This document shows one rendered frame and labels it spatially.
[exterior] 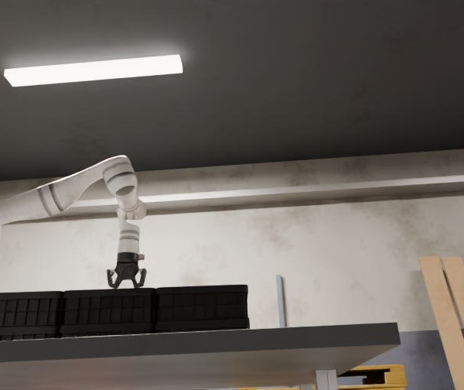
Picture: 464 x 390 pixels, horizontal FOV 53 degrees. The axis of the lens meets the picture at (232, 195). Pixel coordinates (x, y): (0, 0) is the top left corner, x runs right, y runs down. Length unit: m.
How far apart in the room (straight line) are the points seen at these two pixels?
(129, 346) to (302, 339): 0.33
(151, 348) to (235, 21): 2.47
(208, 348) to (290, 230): 3.49
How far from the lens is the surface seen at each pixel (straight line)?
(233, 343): 0.91
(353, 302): 4.23
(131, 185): 1.42
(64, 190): 1.43
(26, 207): 1.45
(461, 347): 4.07
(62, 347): 0.99
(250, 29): 3.18
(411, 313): 4.31
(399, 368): 3.31
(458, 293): 4.23
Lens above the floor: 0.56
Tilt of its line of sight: 25 degrees up
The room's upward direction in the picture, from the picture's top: 2 degrees counter-clockwise
